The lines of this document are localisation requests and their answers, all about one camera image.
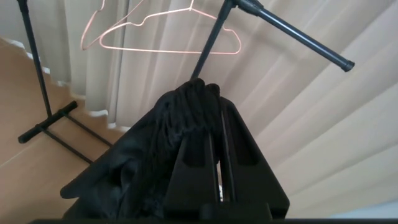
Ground white curtain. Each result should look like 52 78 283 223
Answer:
0 0 398 218

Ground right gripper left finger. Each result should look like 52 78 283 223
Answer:
164 132 221 218

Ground pink clothes hanger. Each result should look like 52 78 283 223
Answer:
98 0 243 55
80 0 146 51

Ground black shorts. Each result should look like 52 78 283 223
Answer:
60 77 223 220

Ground black clothes rack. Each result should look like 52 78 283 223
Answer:
17 0 356 165

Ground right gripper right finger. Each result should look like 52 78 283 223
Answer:
219 96 290 218

